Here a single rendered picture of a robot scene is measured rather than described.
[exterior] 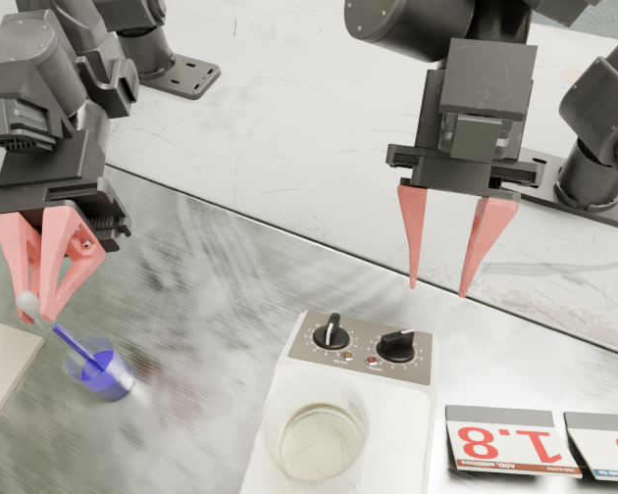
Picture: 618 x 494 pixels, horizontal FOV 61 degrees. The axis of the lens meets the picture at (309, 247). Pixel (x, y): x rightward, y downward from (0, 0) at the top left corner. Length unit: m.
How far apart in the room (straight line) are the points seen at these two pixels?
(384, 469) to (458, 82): 0.25
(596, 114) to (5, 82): 0.47
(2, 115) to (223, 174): 0.31
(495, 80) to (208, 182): 0.43
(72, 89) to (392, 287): 0.34
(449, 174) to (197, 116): 0.45
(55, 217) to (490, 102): 0.30
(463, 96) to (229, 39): 0.61
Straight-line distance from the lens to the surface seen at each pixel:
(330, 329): 0.44
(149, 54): 0.79
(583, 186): 0.61
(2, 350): 0.61
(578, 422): 0.52
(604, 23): 2.71
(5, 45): 0.47
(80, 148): 0.46
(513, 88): 0.29
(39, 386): 0.58
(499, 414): 0.50
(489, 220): 0.36
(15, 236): 0.43
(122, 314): 0.58
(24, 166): 0.47
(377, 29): 0.33
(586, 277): 0.59
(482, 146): 0.30
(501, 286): 0.56
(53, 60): 0.46
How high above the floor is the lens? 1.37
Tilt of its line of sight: 55 degrees down
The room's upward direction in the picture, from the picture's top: 7 degrees counter-clockwise
